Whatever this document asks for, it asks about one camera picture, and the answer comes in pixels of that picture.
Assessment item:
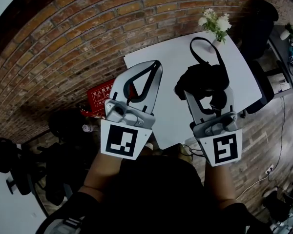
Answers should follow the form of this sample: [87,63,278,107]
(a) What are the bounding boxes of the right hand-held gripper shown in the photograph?
[183,86,244,168]

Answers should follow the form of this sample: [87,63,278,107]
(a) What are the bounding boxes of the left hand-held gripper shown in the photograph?
[100,60,164,160]

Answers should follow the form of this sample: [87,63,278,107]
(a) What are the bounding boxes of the black strapped device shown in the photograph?
[174,37,230,118]

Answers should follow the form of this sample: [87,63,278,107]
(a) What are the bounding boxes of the person's left forearm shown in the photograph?
[82,152,124,196]

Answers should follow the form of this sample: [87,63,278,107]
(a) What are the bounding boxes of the white table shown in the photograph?
[123,32,263,151]

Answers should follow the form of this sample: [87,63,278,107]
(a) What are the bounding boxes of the red fire extinguisher box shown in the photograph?
[87,78,137,118]

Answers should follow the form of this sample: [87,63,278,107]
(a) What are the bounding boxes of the red fire extinguisher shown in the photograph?
[79,104,105,119]

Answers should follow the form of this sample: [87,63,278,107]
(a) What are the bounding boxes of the white ceramic vase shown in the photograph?
[209,38,223,55]

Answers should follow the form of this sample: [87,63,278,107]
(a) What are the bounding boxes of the person's khaki trousers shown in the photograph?
[177,144,194,167]

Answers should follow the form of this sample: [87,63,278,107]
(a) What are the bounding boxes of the white flowers bouquet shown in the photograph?
[197,8,232,44]

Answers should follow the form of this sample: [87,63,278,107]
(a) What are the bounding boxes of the black bag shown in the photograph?
[48,111,89,144]

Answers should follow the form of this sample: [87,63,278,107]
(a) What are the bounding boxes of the grey desk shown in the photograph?
[267,24,293,98]

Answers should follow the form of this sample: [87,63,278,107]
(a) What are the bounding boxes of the black office chair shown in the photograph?
[0,136,74,206]
[238,0,280,118]

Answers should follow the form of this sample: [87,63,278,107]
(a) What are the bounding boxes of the small white plant pot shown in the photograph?
[279,23,292,40]

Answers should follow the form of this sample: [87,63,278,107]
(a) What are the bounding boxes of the person's black shirt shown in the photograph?
[36,155,272,234]

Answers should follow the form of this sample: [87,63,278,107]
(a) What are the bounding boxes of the white desk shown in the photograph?
[0,170,50,234]

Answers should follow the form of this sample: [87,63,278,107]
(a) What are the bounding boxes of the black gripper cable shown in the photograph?
[182,143,206,157]

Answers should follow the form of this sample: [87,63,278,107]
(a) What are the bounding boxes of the black floor cable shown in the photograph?
[274,95,287,167]

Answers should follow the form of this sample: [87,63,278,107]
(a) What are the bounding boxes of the white floor cable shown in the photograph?
[235,173,271,201]

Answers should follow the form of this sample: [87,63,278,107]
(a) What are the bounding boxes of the grey striped backpack strap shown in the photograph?
[39,215,85,234]

